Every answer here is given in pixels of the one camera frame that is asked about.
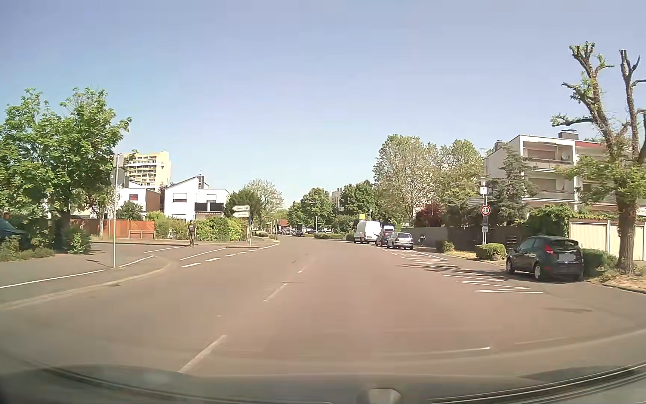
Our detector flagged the car's own bonnet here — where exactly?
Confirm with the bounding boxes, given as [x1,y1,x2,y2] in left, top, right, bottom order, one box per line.
[0,351,646,404]

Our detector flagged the queue of distant cars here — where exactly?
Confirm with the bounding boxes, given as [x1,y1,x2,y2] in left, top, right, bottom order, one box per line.
[279,226,335,236]

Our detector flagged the grey pavement with cycle path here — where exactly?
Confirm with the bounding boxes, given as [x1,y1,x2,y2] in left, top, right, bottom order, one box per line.
[0,240,189,312]

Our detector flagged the large green leafy tree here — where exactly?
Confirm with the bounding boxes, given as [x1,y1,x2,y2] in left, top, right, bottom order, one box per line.
[0,87,132,250]

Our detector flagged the white flat-roofed apartment building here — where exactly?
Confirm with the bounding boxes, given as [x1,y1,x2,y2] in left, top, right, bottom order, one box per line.
[483,129,646,221]

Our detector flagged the orange wooden fence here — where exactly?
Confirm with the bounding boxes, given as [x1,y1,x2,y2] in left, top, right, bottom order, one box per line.
[71,218,156,240]

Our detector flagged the white gabled house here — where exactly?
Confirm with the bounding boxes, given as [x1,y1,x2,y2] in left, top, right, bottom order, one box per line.
[161,174,231,222]

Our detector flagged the dark wooden fence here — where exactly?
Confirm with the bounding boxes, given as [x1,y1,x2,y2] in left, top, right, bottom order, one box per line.
[446,224,531,251]

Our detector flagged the green hedge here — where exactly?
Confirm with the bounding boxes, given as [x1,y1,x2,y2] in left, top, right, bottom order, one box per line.
[146,211,245,242]

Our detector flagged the low white house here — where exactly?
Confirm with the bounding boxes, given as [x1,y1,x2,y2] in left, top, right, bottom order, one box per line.
[79,180,162,221]

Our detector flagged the row of tall trees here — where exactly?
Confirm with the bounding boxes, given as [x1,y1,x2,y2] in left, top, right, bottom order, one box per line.
[287,134,486,228]

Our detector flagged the pruned tree with bare limbs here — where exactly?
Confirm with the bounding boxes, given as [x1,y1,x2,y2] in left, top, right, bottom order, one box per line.
[551,42,646,274]

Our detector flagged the round speed limit sign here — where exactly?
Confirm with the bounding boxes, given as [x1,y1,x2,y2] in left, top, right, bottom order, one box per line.
[479,178,492,245]

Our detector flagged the dark grey hatchback car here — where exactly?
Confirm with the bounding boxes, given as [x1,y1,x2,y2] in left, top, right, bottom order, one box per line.
[505,235,585,282]

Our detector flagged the white van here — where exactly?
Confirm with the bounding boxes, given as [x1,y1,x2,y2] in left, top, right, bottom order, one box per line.
[353,220,382,244]

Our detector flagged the round sign on tall pole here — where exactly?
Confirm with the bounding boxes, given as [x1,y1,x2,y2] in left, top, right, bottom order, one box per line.
[109,153,127,269]

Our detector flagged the white direction signs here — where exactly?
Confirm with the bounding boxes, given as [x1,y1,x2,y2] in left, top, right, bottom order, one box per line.
[231,204,252,246]

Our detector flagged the dry grass verge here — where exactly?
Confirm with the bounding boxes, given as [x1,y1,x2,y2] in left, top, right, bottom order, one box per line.
[589,269,646,301]

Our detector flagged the road markings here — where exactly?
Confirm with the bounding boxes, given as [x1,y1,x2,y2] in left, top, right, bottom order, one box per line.
[0,240,570,374]

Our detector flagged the tall yellow tower block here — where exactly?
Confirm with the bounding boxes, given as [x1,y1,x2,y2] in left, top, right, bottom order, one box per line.
[123,150,172,192]

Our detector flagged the round trimmed bush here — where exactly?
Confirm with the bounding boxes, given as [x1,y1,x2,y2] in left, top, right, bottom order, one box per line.
[475,242,508,261]

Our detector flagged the grey asphalt road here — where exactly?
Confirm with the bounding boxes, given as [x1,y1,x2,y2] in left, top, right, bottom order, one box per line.
[0,236,646,394]

